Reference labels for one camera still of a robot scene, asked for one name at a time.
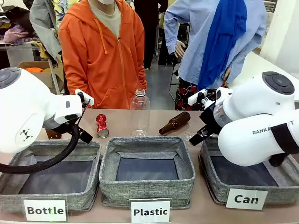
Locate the person in black clothing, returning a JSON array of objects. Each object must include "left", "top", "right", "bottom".
[{"left": 133, "top": 0, "right": 169, "bottom": 70}]

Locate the grey hanging jacket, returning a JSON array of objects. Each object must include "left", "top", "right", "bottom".
[{"left": 29, "top": 0, "right": 63, "bottom": 63}]

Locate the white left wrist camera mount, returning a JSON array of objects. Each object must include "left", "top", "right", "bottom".
[{"left": 74, "top": 89, "right": 94, "bottom": 105}]

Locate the large clear plastic bottle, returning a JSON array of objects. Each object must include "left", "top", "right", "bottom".
[{"left": 130, "top": 88, "right": 151, "bottom": 137}]

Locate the white Can label sign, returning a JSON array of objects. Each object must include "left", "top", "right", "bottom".
[{"left": 225, "top": 188, "right": 269, "bottom": 210}]

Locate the crushed red can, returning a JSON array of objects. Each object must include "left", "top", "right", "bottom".
[{"left": 95, "top": 113, "right": 110, "bottom": 139}]

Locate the grey fabric basket Bottle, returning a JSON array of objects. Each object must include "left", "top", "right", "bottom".
[{"left": 0, "top": 140, "right": 103, "bottom": 214}]

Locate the light blue mannequin shirt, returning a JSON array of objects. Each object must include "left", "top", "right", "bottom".
[{"left": 164, "top": 0, "right": 268, "bottom": 91}]

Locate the white Bottle label sign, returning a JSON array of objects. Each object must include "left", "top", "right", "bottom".
[{"left": 23, "top": 197, "right": 68, "bottom": 222}]

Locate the black folding chair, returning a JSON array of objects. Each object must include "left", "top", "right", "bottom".
[{"left": 169, "top": 63, "right": 181, "bottom": 98}]

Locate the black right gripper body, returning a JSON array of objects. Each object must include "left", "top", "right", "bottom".
[{"left": 199, "top": 102, "right": 225, "bottom": 139}]

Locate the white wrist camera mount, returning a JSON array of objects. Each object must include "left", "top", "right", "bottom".
[
  {"left": 188, "top": 89, "right": 217, "bottom": 110},
  {"left": 74, "top": 89, "right": 94, "bottom": 105}
]

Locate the black red floral skirt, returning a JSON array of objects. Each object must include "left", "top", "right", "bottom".
[{"left": 175, "top": 78, "right": 218, "bottom": 111}]

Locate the cardboard box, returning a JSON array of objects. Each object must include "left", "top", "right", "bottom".
[{"left": 17, "top": 61, "right": 64, "bottom": 95}]

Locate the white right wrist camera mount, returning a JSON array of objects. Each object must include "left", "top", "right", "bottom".
[{"left": 188, "top": 89, "right": 217, "bottom": 110}]

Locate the person in orange hoodie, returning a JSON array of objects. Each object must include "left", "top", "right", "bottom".
[{"left": 58, "top": 0, "right": 148, "bottom": 110}]

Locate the blue scarf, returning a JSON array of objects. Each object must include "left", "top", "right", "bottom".
[{"left": 197, "top": 0, "right": 248, "bottom": 92}]

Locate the grey fabric basket Can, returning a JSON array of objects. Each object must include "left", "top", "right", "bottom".
[{"left": 198, "top": 136, "right": 299, "bottom": 206}]

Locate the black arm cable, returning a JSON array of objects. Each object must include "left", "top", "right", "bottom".
[
  {"left": 0, "top": 122, "right": 80, "bottom": 175},
  {"left": 268, "top": 152, "right": 291, "bottom": 168}
]

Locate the pile of clothes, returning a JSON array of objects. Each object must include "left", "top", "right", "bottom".
[{"left": 0, "top": 6, "right": 39, "bottom": 45}]

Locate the mannequin hand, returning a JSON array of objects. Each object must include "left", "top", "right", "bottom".
[
  {"left": 174, "top": 40, "right": 186, "bottom": 59},
  {"left": 223, "top": 66, "right": 232, "bottom": 83}
]

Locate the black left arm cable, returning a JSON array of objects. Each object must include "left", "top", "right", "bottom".
[{"left": 0, "top": 122, "right": 80, "bottom": 175}]

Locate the grey fabric basket Plastic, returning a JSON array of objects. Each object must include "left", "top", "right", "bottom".
[{"left": 99, "top": 136, "right": 196, "bottom": 210}]

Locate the white Plastic label sign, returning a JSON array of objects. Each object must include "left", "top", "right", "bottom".
[{"left": 129, "top": 198, "right": 172, "bottom": 224}]

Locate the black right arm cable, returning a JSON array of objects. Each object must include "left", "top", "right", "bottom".
[{"left": 268, "top": 152, "right": 291, "bottom": 168}]

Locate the yellow floral shirt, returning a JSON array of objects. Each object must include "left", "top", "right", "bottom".
[{"left": 52, "top": 0, "right": 81, "bottom": 23}]

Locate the brown glass bottle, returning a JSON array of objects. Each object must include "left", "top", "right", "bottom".
[
  {"left": 45, "top": 127, "right": 63, "bottom": 140},
  {"left": 158, "top": 112, "right": 191, "bottom": 135}
]

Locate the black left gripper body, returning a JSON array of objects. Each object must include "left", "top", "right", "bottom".
[{"left": 66, "top": 114, "right": 83, "bottom": 135}]

